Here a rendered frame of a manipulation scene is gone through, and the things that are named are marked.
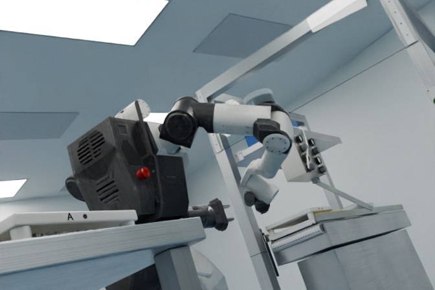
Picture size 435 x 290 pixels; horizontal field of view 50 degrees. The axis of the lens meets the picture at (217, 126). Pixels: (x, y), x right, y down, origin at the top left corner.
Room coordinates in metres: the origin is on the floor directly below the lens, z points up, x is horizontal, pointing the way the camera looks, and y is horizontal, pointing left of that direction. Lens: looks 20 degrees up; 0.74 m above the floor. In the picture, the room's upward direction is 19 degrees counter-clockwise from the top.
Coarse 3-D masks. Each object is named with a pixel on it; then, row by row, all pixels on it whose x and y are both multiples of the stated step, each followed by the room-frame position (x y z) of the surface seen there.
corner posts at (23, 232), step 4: (120, 224) 0.81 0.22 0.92; (124, 224) 0.81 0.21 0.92; (128, 224) 0.81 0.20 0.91; (132, 224) 0.81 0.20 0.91; (16, 228) 0.62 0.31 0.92; (20, 228) 0.62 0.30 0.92; (24, 228) 0.62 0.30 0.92; (28, 228) 0.63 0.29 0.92; (12, 232) 0.62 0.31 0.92; (16, 232) 0.62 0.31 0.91; (20, 232) 0.62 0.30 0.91; (24, 232) 0.62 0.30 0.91; (28, 232) 0.63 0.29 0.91; (12, 236) 0.62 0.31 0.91; (16, 236) 0.62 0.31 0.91; (20, 236) 0.62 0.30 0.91; (24, 236) 0.62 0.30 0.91; (28, 236) 0.63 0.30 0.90
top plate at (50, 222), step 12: (12, 216) 0.61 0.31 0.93; (24, 216) 0.62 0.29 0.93; (36, 216) 0.64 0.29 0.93; (48, 216) 0.66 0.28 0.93; (60, 216) 0.68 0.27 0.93; (72, 216) 0.70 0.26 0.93; (84, 216) 0.72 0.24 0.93; (96, 216) 0.74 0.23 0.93; (108, 216) 0.76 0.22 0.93; (120, 216) 0.79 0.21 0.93; (132, 216) 0.82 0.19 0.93; (0, 228) 0.63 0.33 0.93; (12, 228) 0.62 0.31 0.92; (36, 228) 0.65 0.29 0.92; (48, 228) 0.68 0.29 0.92; (60, 228) 0.70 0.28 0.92; (72, 228) 0.73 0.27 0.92; (84, 228) 0.75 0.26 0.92; (96, 228) 0.78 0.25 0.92; (0, 240) 0.65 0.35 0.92
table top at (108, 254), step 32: (160, 224) 0.64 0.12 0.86; (192, 224) 0.69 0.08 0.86; (0, 256) 0.47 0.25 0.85; (32, 256) 0.49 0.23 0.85; (64, 256) 0.52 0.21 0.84; (96, 256) 0.55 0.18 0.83; (128, 256) 0.62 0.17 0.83; (0, 288) 0.53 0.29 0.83; (32, 288) 0.61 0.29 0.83; (64, 288) 0.71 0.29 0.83; (96, 288) 0.84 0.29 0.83
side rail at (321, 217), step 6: (348, 210) 2.37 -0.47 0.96; (354, 210) 2.44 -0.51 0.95; (360, 210) 2.50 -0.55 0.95; (366, 210) 2.59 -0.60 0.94; (372, 210) 2.66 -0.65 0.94; (378, 210) 2.75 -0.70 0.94; (384, 210) 2.83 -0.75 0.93; (390, 210) 2.94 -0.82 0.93; (318, 216) 2.06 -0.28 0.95; (324, 216) 2.11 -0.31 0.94; (330, 216) 2.16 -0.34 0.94; (336, 216) 2.22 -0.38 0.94; (342, 216) 2.28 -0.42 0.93; (348, 216) 2.34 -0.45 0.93
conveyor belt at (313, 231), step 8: (360, 216) 2.52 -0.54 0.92; (320, 224) 2.10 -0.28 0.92; (296, 232) 2.13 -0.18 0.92; (304, 232) 2.10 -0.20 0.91; (312, 232) 2.09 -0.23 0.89; (320, 232) 2.07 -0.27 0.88; (280, 240) 2.17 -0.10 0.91; (288, 240) 2.15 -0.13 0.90; (296, 240) 2.13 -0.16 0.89; (304, 240) 2.13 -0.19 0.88; (272, 248) 2.20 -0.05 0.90; (280, 248) 2.18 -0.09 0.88
